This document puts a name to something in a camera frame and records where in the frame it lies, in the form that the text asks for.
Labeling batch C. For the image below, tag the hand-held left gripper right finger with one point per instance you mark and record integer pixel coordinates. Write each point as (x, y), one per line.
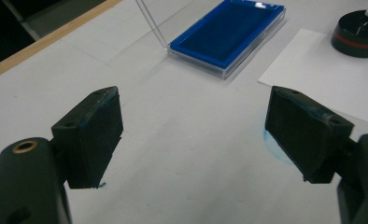
(306, 137)

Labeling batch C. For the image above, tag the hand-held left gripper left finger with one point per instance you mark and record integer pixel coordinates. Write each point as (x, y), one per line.
(92, 140)

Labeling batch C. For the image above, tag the blue ink pad clear case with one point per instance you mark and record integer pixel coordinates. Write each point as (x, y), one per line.
(229, 34)

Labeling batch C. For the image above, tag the white paper sheet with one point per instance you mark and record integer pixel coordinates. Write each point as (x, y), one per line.
(313, 71)

